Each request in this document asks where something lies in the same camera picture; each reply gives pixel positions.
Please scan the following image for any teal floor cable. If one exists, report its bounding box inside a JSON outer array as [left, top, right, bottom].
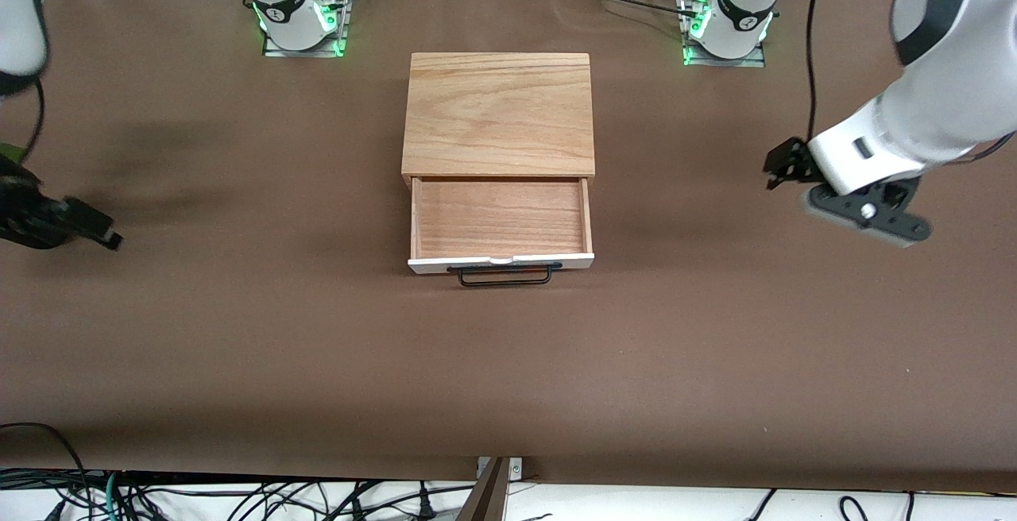
[[102, 472, 132, 521]]

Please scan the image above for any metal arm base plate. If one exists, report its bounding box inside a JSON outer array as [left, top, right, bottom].
[[263, 0, 353, 56], [682, 0, 768, 68]]

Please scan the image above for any white-fronted wooden drawer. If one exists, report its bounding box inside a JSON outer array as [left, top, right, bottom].
[[407, 176, 596, 276]]

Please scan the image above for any wooden drawer cabinet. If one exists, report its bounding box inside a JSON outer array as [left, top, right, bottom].
[[400, 52, 597, 190]]

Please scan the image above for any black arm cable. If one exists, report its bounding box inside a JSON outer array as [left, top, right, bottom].
[[17, 76, 46, 163], [806, 0, 845, 142]]

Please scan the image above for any black metal drawer handle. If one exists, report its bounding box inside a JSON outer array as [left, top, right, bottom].
[[447, 262, 563, 288]]

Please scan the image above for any black looped floor cable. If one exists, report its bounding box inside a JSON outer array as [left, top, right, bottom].
[[0, 423, 90, 494]]

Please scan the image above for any silver mounting bracket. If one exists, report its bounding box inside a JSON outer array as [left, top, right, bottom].
[[477, 456, 525, 480]]

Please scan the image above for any aluminium table edge strip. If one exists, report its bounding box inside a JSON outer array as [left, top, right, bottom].
[[0, 463, 1017, 500]]

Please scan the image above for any brown table cover sheet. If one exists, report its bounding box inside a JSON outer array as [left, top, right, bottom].
[[0, 0, 1017, 487]]

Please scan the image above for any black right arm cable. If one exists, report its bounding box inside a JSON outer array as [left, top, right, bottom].
[[17, 76, 46, 163]]

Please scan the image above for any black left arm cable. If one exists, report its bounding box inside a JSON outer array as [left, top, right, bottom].
[[806, 0, 845, 142]]

